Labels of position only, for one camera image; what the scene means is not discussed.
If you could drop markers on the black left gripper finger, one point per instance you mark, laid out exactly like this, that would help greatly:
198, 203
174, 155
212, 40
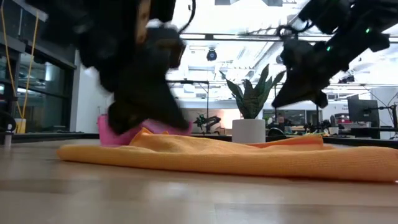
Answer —
161, 105
122, 119

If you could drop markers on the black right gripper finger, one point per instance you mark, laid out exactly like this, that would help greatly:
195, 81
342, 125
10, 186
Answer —
321, 99
295, 91

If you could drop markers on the orange microfiber towel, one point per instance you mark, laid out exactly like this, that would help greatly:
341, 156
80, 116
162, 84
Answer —
217, 155

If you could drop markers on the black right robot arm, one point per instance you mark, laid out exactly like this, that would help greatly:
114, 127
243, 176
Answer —
357, 21

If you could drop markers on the small black robot arm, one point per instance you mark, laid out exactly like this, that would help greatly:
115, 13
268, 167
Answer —
206, 121

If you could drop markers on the pink plastic bin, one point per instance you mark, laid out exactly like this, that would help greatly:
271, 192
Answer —
107, 135

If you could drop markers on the person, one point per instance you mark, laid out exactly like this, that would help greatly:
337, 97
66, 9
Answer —
281, 121

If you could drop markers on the black ceiling spotlight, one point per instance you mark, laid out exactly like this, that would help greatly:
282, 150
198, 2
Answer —
211, 55
346, 79

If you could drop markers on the green snake plant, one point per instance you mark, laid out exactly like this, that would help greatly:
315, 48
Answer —
253, 99

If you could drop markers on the black computer monitor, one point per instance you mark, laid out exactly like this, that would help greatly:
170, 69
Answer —
363, 112

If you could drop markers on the long ceiling light bar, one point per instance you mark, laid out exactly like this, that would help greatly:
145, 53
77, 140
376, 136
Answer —
233, 36

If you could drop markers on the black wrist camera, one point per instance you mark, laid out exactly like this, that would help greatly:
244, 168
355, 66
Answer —
169, 46

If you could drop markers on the small grey standing post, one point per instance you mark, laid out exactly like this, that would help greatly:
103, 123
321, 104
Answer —
8, 137

